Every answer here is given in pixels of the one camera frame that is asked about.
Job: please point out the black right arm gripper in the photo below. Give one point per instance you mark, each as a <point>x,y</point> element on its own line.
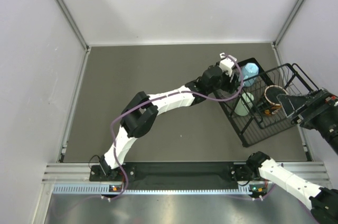
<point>312,103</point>

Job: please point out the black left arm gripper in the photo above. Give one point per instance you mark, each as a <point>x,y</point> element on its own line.
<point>229,86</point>

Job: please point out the light blue ceramic mug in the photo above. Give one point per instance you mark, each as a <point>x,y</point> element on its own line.
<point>249,72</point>

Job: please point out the mint green cup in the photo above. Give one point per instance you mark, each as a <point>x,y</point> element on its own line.
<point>244,104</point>

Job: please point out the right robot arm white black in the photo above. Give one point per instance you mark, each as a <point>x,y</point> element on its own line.
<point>321,201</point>

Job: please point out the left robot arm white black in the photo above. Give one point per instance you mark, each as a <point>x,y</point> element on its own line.
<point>139,115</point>

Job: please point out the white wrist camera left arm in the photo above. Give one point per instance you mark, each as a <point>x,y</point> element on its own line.
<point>227,63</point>

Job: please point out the black wire dish rack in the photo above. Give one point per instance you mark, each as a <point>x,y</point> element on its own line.
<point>256,127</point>

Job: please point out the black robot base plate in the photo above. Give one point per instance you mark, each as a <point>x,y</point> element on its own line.
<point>188,175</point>

